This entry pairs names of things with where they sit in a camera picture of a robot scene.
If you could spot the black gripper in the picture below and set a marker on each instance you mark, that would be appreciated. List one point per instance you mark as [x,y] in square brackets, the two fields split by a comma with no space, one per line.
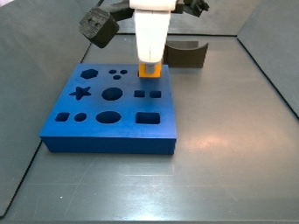
[152,15]

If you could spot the orange arch object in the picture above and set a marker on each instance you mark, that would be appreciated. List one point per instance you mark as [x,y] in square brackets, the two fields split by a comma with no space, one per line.
[150,70]

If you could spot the blue shape sorting block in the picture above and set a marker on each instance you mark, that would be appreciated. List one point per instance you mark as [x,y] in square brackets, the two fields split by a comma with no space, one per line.
[112,112]

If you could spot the dark grey curved holder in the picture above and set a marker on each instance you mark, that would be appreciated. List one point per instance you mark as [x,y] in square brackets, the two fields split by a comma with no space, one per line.
[184,54]

